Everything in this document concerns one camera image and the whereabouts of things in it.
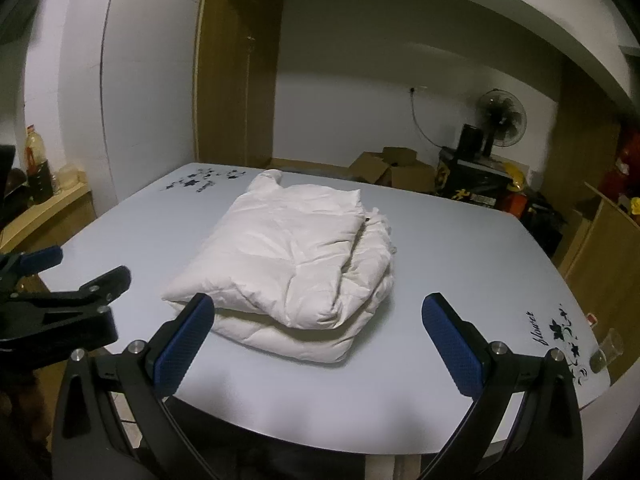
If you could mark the wooden door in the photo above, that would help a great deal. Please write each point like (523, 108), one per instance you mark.
(225, 85)

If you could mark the clear plastic jar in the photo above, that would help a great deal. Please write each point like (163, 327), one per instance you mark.
(69, 177)

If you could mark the red figure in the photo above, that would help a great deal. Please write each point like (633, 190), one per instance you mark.
(625, 170)

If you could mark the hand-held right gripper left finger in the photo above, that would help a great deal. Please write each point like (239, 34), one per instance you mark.
(182, 345)

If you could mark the black box with yellow print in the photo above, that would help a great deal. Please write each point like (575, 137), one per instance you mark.
(470, 185)

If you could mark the black bag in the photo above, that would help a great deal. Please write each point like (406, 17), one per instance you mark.
(545, 220)

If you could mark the cooking oil bottle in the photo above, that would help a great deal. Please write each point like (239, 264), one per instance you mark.
(35, 160)

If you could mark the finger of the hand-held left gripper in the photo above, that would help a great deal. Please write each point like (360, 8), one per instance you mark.
(107, 282)
(42, 257)

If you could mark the yellow helmet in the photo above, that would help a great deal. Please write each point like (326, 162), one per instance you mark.
(515, 176)

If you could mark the clear glass cup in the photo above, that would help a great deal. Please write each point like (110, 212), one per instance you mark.
(606, 352)

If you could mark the white padded jacket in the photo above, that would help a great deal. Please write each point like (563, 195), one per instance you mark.
(280, 250)

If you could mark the white wall socket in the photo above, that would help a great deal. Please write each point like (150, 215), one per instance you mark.
(416, 89)

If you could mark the cardboard box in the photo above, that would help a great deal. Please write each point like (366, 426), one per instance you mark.
(412, 175)
(367, 170)

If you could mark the small red item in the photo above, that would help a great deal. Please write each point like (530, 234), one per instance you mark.
(591, 319)

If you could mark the black standing fan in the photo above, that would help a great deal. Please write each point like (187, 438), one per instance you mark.
(502, 115)

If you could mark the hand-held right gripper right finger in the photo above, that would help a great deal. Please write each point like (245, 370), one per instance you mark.
(452, 345)

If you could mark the red orange container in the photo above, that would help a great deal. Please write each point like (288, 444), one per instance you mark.
(515, 205)

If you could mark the black speaker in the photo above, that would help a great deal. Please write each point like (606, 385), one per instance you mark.
(471, 142)

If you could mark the wooden cabinet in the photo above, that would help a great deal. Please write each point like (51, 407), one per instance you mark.
(605, 260)

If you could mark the wooden counter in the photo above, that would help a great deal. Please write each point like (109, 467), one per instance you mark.
(55, 215)

